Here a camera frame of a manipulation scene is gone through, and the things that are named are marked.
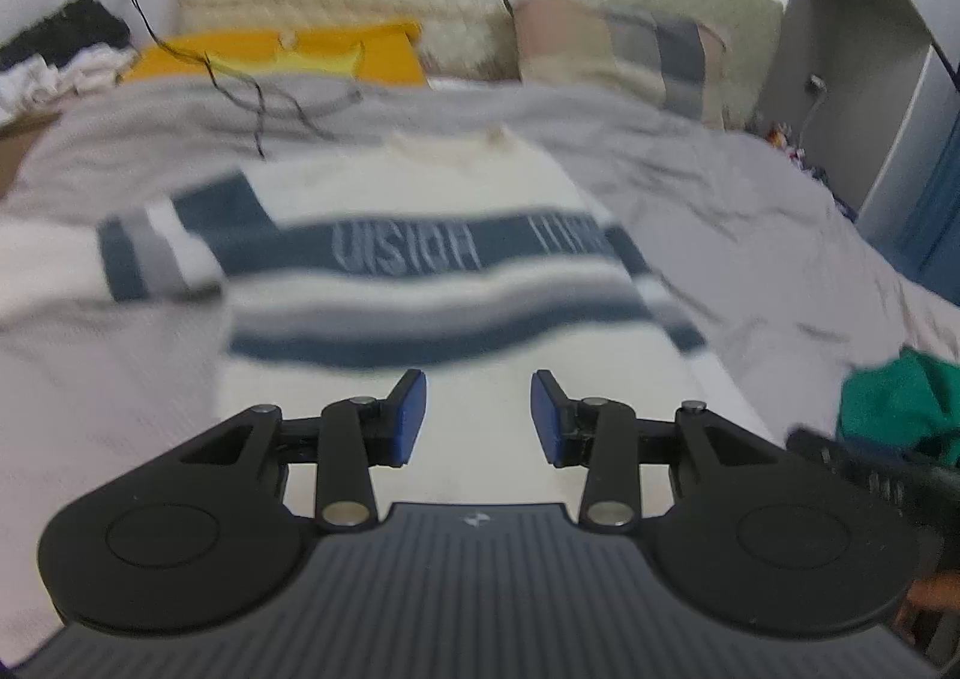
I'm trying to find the small items on nightstand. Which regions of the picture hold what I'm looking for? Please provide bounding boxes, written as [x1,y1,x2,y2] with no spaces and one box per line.
[761,122,857,223]

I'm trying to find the white clothes pile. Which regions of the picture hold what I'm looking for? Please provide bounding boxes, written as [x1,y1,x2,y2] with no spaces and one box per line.
[0,44,139,127]

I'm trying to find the yellow pillow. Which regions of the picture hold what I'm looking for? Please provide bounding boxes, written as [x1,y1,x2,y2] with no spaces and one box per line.
[167,21,427,86]

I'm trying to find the blue curtain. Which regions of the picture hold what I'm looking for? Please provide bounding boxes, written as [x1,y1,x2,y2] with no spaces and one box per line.
[900,125,960,304]

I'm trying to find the grey bed duvet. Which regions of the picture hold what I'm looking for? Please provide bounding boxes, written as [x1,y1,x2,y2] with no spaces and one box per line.
[2,74,958,658]

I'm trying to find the white striped knit sweater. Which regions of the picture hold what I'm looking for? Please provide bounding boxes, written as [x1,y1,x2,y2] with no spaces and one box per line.
[0,127,783,523]

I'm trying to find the black clothes pile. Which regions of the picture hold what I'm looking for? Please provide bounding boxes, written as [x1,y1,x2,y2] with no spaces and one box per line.
[0,0,130,71]

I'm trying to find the green garment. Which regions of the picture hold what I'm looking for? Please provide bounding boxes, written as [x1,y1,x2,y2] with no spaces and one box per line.
[836,347,958,468]

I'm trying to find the black charging cable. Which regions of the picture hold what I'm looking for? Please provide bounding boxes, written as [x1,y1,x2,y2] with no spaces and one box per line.
[125,0,362,160]

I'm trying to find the white charger with cable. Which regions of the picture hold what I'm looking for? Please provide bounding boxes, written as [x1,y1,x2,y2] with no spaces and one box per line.
[796,73,828,149]

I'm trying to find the plaid beige grey pillow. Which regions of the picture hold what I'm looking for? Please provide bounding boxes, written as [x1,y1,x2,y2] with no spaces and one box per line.
[508,0,727,128]

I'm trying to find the person's right hand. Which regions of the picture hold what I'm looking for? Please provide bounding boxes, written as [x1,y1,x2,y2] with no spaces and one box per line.
[901,570,960,619]

